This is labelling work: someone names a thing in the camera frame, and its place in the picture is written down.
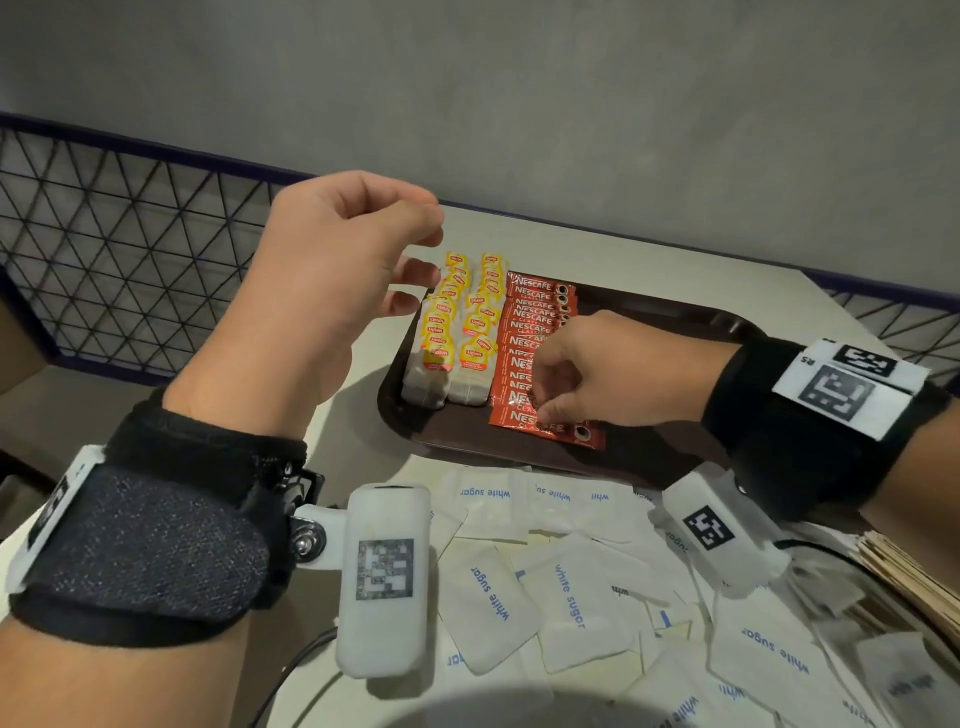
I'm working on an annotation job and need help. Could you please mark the person's left hand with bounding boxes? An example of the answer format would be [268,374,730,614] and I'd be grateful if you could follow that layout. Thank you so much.
[163,170,446,442]

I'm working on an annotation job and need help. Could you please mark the person's right hand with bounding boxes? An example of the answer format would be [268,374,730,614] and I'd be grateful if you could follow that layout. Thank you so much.
[528,311,740,429]

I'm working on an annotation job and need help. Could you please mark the brown plastic tray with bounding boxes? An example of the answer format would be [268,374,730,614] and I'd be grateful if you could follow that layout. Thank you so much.
[376,278,871,534]

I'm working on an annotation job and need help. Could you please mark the row of red Nescafe sachets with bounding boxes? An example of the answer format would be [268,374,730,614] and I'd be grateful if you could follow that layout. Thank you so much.
[491,269,583,412]

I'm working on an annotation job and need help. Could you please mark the white sugar sachets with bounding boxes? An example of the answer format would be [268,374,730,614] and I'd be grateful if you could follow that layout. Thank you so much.
[427,464,960,728]

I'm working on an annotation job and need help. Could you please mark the bundle of wooden stir sticks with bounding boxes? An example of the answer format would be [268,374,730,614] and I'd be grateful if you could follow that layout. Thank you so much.
[854,528,960,631]

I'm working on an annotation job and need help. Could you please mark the person's left forearm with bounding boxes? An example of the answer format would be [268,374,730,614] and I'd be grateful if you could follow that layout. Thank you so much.
[0,618,253,728]

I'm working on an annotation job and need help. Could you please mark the black right wrist band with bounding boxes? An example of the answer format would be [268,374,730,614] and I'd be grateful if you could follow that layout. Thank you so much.
[701,337,954,523]

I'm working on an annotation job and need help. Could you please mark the black wrist band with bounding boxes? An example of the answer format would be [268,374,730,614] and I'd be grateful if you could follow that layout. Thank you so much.
[701,337,954,523]
[5,389,328,650]

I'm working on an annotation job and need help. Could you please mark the black left wrist band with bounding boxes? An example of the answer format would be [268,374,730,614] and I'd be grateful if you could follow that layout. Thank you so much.
[5,389,328,650]

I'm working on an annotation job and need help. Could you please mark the cardboard box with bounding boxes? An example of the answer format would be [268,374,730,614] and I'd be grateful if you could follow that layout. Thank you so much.
[0,299,46,395]

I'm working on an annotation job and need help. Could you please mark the white box with marker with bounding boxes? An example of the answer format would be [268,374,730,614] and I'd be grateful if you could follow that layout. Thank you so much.
[292,483,435,680]

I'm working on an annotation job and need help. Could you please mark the black metal table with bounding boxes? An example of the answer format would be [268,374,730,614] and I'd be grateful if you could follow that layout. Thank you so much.
[0,446,58,526]

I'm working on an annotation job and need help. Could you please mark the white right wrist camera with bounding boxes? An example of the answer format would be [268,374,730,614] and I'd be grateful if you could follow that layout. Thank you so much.
[659,463,793,599]

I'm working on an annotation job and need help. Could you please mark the black left camera cable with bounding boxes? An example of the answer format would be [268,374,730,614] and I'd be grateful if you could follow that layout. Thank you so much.
[247,626,343,728]

